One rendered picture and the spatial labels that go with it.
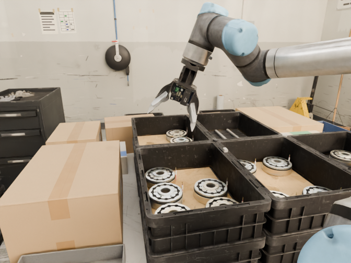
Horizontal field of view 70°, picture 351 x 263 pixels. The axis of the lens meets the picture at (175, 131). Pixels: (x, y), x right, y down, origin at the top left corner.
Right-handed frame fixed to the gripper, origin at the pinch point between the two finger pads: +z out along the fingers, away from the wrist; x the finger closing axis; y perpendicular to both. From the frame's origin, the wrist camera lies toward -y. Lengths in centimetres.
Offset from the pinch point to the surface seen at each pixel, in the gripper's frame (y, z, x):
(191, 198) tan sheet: 9.4, 17.0, 15.2
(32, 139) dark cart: -89, 84, -93
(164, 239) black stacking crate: 30.4, 16.4, 9.1
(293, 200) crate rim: 22.1, -0.8, 34.4
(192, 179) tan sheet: -2.3, 17.0, 15.1
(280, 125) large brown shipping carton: -47, -5, 51
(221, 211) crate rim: 27.7, 5.8, 18.4
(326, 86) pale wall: -365, -42, 217
